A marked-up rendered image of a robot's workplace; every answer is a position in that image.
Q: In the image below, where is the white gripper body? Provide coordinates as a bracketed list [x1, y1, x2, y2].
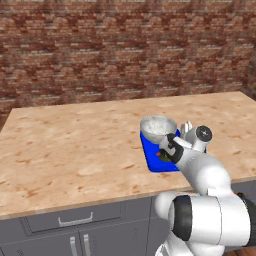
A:
[159, 132, 178, 153]

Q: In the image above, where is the dark green vegetable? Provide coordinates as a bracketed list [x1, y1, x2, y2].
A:
[159, 150, 172, 164]

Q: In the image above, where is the grey speckled bowl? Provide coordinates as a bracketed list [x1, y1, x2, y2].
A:
[139, 115, 178, 145]

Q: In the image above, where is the blue tray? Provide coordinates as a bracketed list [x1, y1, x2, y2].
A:
[139, 128, 208, 174]

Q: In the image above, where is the grey cabinet panel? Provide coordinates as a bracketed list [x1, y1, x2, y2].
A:
[121, 196, 155, 222]

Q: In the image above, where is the grey cupboard door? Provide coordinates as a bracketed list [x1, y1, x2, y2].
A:
[79, 218, 151, 256]
[0, 230, 82, 256]

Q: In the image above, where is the grey drawer front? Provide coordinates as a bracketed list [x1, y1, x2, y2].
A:
[19, 201, 123, 235]

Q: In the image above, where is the silver drawer handle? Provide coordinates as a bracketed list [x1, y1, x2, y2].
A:
[57, 211, 94, 228]

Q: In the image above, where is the silver cupboard door handle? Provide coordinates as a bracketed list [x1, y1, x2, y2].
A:
[82, 233, 92, 256]
[69, 236, 79, 256]

